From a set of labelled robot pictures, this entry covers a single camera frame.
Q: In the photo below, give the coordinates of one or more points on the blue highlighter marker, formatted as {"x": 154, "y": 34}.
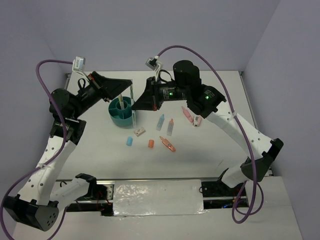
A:
{"x": 160, "y": 122}

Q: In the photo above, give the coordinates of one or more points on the orange marker cap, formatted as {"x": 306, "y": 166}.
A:
{"x": 151, "y": 143}

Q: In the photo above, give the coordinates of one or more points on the orange highlighter marker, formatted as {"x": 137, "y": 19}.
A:
{"x": 170, "y": 127}

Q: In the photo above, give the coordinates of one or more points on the silver foil cover plate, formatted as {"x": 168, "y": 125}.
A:
{"x": 157, "y": 198}

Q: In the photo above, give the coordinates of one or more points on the blue marker cap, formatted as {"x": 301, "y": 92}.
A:
{"x": 129, "y": 141}

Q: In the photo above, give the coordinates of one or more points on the white eraser box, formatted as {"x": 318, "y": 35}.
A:
{"x": 139, "y": 131}

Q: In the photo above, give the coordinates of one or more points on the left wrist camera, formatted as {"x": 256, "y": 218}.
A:
{"x": 78, "y": 64}

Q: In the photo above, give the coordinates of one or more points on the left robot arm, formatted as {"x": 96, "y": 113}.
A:
{"x": 36, "y": 204}

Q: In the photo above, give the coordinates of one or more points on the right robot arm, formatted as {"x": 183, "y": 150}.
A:
{"x": 207, "y": 102}

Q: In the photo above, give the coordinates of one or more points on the teal round organizer container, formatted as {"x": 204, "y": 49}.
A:
{"x": 121, "y": 117}

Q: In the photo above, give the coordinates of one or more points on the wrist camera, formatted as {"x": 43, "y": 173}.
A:
{"x": 78, "y": 64}
{"x": 154, "y": 64}

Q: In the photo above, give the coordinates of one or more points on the yellow thin pen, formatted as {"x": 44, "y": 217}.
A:
{"x": 121, "y": 102}

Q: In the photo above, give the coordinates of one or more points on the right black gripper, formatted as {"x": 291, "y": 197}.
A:
{"x": 150, "y": 99}

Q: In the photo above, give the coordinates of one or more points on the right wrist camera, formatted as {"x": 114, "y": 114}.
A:
{"x": 154, "y": 64}

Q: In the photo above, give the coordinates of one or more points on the orange utility cutter pen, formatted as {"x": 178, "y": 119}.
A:
{"x": 167, "y": 144}

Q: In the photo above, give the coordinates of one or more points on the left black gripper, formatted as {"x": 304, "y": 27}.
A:
{"x": 111, "y": 88}

